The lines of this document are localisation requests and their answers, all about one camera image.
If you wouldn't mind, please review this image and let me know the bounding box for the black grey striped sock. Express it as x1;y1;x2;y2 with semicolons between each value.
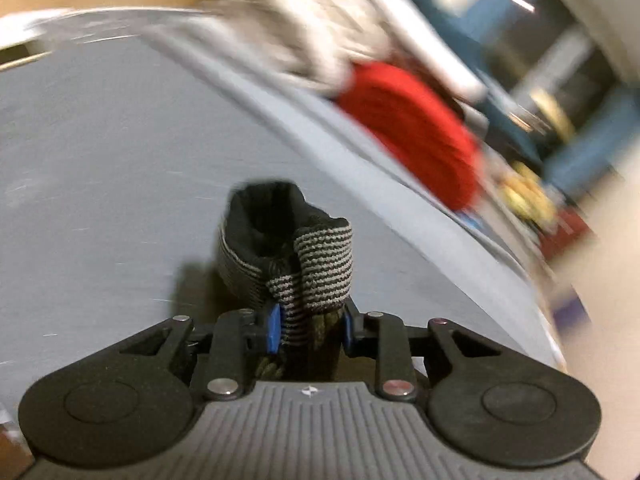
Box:
216;179;355;383

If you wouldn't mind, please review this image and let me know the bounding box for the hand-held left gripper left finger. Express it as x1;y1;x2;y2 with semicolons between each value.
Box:
116;304;284;403

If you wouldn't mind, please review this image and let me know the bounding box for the blue cabinet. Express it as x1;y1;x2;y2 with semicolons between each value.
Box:
400;0;640;196

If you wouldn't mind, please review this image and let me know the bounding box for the yellow plush toy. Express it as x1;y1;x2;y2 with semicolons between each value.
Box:
500;162;558;233

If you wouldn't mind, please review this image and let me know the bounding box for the red knitted cloth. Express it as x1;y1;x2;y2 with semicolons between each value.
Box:
338;60;485;212

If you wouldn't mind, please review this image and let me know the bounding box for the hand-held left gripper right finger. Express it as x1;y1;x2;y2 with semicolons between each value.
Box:
341;298;507;403

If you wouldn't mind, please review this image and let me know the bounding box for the white grey cloth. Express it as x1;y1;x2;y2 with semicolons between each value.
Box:
197;0;488;103

